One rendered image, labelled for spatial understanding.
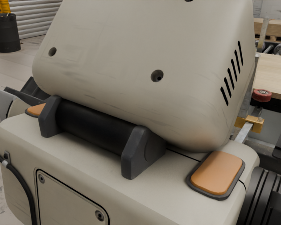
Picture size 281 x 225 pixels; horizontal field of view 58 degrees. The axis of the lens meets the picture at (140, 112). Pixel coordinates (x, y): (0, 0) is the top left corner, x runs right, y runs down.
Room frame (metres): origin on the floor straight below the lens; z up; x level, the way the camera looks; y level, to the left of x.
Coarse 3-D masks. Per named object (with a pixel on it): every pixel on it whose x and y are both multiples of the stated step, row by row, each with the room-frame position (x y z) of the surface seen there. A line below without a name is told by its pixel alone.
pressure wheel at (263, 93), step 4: (256, 92) 1.09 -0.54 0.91; (260, 92) 1.09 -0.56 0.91; (264, 92) 1.09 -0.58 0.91; (268, 92) 1.09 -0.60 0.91; (252, 96) 1.10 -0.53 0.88; (256, 96) 1.08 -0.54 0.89; (260, 96) 1.06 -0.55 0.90; (264, 96) 1.06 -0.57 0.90; (268, 96) 1.06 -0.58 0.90; (256, 100) 1.07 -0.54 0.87; (260, 100) 1.06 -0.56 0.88; (264, 100) 1.06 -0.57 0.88; (268, 100) 1.06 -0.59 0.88; (260, 104) 1.09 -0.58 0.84
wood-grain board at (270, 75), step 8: (264, 56) 1.72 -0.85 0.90; (272, 56) 1.72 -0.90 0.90; (280, 56) 1.72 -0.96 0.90; (264, 64) 1.54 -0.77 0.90; (272, 64) 1.54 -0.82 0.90; (280, 64) 1.54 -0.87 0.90; (264, 72) 1.39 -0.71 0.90; (272, 72) 1.39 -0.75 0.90; (280, 72) 1.39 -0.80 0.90; (256, 80) 1.26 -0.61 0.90; (264, 80) 1.26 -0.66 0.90; (272, 80) 1.26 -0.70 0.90; (280, 80) 1.26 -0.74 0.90; (256, 88) 1.15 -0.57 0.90; (264, 88) 1.15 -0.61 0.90; (272, 88) 1.15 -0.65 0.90; (280, 88) 1.15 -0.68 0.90; (272, 96) 1.11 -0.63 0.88; (280, 96) 1.09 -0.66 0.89
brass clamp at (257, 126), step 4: (248, 116) 0.99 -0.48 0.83; (252, 116) 0.99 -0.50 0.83; (236, 120) 0.99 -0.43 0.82; (240, 120) 0.98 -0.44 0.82; (244, 120) 0.97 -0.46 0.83; (248, 120) 0.96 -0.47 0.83; (252, 120) 0.96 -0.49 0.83; (256, 120) 0.96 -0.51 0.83; (236, 124) 0.98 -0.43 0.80; (240, 124) 0.97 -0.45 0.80; (256, 124) 0.94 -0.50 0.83; (260, 124) 0.93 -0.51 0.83; (252, 128) 0.94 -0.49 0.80; (256, 128) 0.94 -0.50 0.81; (260, 128) 0.93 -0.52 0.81; (256, 132) 0.93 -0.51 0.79
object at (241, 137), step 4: (256, 108) 1.09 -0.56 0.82; (260, 108) 1.09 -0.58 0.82; (252, 112) 1.05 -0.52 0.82; (256, 112) 1.05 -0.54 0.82; (260, 112) 1.06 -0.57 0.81; (256, 116) 1.01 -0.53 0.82; (244, 124) 0.94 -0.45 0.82; (248, 124) 0.94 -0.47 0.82; (252, 124) 0.94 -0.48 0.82; (244, 128) 0.91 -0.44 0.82; (248, 128) 0.91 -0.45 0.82; (240, 132) 0.88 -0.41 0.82; (244, 132) 0.88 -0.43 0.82; (248, 132) 0.89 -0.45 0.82; (240, 136) 0.85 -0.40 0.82; (244, 136) 0.85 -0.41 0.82; (236, 140) 0.82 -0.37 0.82; (240, 140) 0.82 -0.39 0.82; (244, 140) 0.84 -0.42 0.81
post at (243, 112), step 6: (258, 54) 0.99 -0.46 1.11; (258, 60) 0.98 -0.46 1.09; (252, 78) 0.98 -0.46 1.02; (252, 84) 0.97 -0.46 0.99; (252, 90) 1.00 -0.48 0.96; (246, 96) 0.98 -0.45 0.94; (246, 102) 0.98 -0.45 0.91; (240, 108) 0.99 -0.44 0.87; (246, 108) 0.98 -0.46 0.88; (240, 114) 0.99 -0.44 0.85; (246, 114) 0.98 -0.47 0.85; (234, 132) 0.99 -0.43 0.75
